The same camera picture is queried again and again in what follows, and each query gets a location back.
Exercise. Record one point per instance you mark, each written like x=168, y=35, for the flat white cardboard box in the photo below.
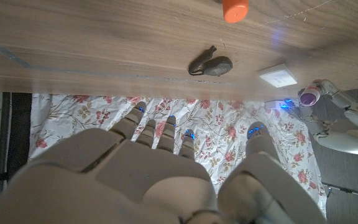
x=278, y=76

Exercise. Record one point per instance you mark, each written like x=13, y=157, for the orange glue stick cap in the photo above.
x=235, y=11

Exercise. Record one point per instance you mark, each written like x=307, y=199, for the floral backdrop cloth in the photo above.
x=222, y=130

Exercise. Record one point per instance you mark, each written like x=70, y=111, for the orange blue white glue stick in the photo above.
x=310, y=95

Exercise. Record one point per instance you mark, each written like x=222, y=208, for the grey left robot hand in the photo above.
x=353, y=137

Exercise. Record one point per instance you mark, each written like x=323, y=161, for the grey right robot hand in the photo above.
x=120, y=180

